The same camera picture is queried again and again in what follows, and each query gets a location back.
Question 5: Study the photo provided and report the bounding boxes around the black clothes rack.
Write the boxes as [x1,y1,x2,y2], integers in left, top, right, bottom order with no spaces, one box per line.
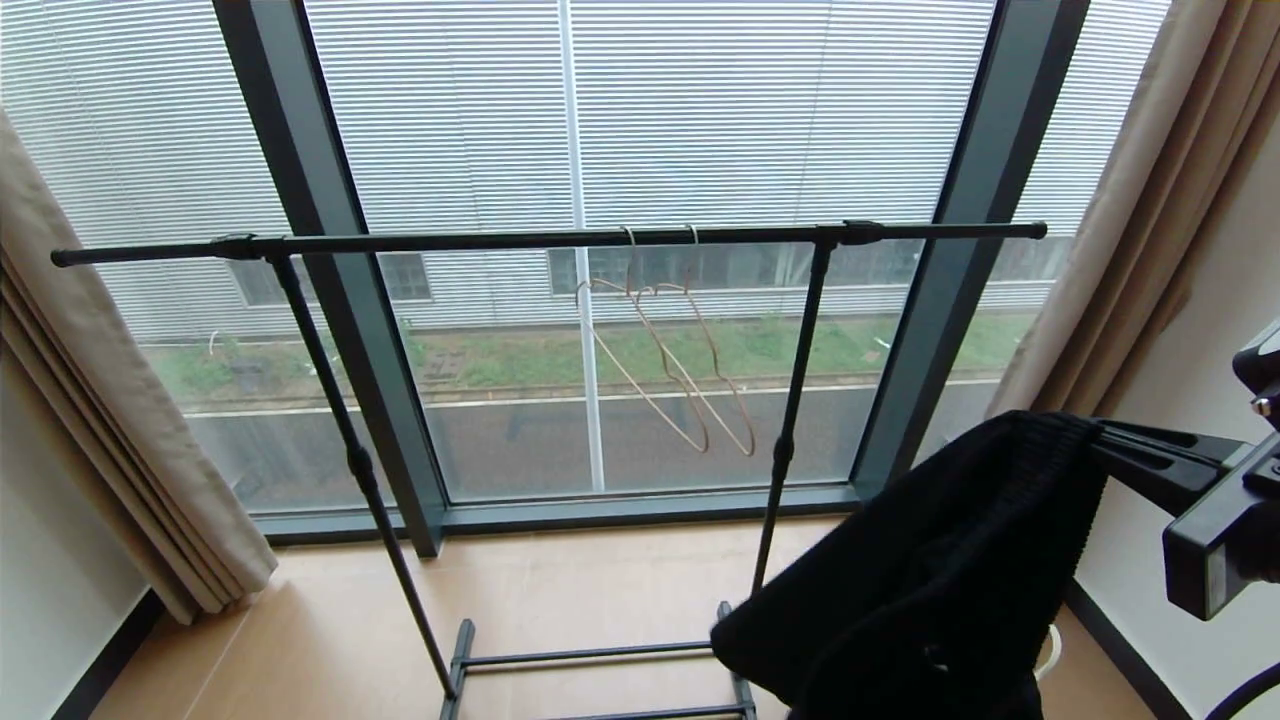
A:
[50,219,1048,720]

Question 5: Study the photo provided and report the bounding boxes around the pink clothes hanger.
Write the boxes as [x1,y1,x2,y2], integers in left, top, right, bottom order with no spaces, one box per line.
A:
[627,223,758,459]
[575,225,712,455]

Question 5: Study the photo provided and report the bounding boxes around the window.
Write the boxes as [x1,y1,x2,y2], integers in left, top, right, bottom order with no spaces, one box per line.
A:
[0,0,1171,558]

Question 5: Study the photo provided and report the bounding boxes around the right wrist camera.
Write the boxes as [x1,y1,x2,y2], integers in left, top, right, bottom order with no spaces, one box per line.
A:
[1232,320,1280,423]

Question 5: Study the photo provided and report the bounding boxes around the beige curtain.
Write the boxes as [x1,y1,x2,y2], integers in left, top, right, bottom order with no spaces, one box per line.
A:
[985,0,1280,421]
[0,108,280,627]

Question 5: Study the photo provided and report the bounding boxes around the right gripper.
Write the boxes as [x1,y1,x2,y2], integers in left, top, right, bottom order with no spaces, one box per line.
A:
[1090,418,1280,622]

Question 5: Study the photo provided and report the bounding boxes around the white laundry basket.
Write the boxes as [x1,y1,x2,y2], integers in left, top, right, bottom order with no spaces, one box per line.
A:
[1033,622,1063,684]

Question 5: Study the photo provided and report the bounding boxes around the black shorts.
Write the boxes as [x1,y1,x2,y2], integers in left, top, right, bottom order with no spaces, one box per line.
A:
[709,409,1113,720]

